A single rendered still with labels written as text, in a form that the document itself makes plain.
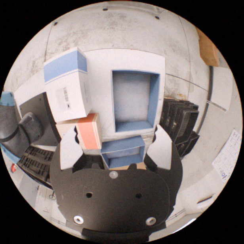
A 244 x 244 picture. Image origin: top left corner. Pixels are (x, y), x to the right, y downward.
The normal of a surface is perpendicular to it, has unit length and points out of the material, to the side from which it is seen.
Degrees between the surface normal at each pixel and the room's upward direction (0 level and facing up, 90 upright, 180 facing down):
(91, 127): 0
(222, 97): 90
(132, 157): 90
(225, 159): 90
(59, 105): 0
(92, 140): 0
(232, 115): 90
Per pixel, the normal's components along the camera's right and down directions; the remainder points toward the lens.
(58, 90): 0.13, 0.48
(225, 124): -0.99, 0.08
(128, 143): -0.13, -0.86
